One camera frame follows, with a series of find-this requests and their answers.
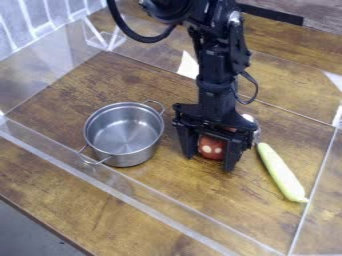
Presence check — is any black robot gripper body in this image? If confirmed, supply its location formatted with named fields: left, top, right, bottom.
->
left=172, top=78, right=257, bottom=140

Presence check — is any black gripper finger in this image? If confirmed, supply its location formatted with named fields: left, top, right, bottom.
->
left=176, top=125, right=199, bottom=159
left=223, top=134, right=252, bottom=171

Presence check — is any spoon with yellow handle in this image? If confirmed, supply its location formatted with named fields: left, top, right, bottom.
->
left=243, top=114, right=308, bottom=203

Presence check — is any black cable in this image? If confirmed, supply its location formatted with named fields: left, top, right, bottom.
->
left=105, top=0, right=177, bottom=44

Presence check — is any red toy mushroom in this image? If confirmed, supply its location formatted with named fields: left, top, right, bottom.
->
left=197, top=134, right=227, bottom=161

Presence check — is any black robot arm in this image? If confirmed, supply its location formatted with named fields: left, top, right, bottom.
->
left=140, top=0, right=257, bottom=171

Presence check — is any clear acrylic barrier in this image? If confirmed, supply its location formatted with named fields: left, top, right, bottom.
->
left=0, top=0, right=342, bottom=256

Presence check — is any black bar in background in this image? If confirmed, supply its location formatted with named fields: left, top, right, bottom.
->
left=237, top=3, right=304, bottom=26

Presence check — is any small silver pot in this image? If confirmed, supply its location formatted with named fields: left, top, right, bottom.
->
left=77, top=100, right=165, bottom=167

